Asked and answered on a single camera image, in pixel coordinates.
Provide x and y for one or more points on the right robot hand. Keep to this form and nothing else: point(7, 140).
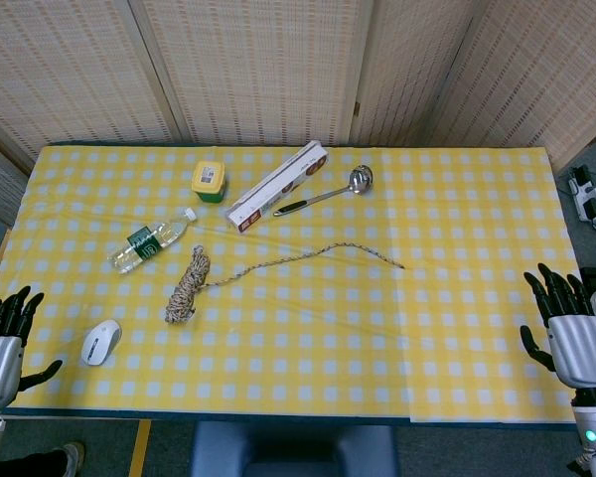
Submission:
point(581, 348)

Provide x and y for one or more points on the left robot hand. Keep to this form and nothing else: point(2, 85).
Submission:
point(0, 348)

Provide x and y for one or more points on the yellow white checkered tablecloth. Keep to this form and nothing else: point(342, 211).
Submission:
point(328, 323)

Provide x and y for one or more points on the white computer mouse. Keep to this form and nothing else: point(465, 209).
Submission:
point(101, 343)

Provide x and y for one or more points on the grey shoe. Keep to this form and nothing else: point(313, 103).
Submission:
point(72, 457)

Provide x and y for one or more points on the white power strip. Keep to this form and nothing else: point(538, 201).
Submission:
point(585, 196)

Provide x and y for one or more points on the clear plastic water bottle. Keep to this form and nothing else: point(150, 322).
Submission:
point(144, 244)

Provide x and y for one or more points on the green container with yellow lid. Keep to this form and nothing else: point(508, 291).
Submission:
point(208, 179)

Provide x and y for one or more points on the blue chair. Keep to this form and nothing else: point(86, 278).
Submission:
point(293, 449)

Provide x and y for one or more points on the long white cardboard box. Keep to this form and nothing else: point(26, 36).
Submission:
point(278, 186)

